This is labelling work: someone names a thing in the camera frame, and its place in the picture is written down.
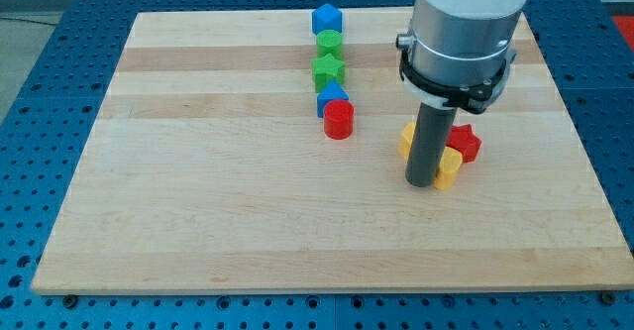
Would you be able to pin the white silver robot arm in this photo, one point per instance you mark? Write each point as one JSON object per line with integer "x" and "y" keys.
{"x": 456, "y": 53}

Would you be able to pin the yellow hexagon block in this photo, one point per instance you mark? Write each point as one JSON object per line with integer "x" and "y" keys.
{"x": 405, "y": 141}

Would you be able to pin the red cylinder block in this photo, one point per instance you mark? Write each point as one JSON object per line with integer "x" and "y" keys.
{"x": 338, "y": 119}

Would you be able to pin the blue triangle block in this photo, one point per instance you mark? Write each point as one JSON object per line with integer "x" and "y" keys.
{"x": 332, "y": 91}

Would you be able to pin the green star block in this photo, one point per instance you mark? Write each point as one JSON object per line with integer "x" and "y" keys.
{"x": 325, "y": 69}

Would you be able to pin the green cylinder block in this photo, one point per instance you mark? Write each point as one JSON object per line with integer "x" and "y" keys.
{"x": 329, "y": 42}

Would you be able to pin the wooden board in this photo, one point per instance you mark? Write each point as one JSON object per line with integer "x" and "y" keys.
{"x": 207, "y": 171}

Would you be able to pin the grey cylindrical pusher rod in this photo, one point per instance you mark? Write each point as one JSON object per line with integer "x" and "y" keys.
{"x": 431, "y": 132}

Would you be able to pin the yellow heart block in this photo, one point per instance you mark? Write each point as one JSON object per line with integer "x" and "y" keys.
{"x": 448, "y": 168}

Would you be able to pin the blue cube block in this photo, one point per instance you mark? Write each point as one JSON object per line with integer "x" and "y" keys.
{"x": 326, "y": 17}

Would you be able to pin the red star block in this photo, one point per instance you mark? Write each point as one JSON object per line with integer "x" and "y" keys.
{"x": 463, "y": 139}

